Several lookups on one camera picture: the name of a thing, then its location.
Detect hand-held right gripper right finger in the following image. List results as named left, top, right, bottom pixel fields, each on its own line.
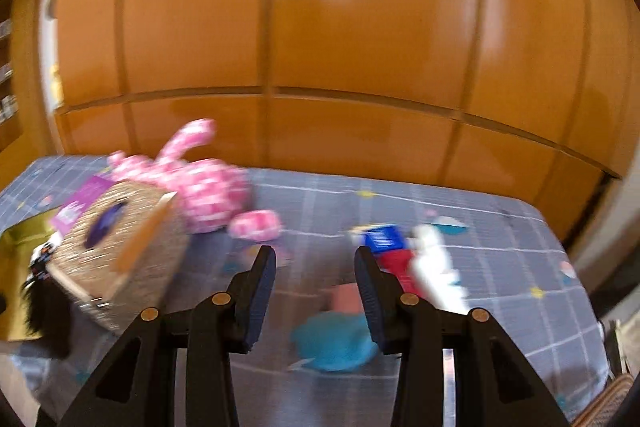
left=354, top=246, right=571, bottom=427

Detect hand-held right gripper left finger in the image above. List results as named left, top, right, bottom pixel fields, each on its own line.
left=59, top=245, right=277, bottom=427

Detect blue tissue packet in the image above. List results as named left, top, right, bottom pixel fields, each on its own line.
left=350, top=224, right=403, bottom=253

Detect red cloth item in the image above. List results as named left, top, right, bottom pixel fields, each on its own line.
left=377, top=249, right=423, bottom=298

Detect teal cloth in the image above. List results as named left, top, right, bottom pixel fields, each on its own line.
left=291, top=311, right=378, bottom=373

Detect white knitted gloves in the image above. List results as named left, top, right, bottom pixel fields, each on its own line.
left=407, top=224, right=471, bottom=315

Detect glittery silver box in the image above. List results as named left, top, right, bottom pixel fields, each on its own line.
left=47, top=179, right=191, bottom=335

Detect pink spotted plush toy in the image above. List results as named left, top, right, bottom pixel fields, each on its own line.
left=107, top=118, right=283, bottom=240

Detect grey checked bedsheet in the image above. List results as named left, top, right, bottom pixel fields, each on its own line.
left=0, top=154, right=613, bottom=427

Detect purple card tag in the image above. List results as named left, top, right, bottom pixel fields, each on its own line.
left=52, top=174, right=113, bottom=233

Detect black furry item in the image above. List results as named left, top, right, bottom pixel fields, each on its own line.
left=20, top=279, right=76, bottom=360

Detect gold paper bag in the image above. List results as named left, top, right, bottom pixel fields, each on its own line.
left=0, top=207, right=63, bottom=343

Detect wicker basket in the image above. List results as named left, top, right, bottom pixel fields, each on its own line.
left=570, top=374, right=636, bottom=427

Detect wooden wall shelf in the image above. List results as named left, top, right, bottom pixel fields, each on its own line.
left=0, top=0, right=26, bottom=152

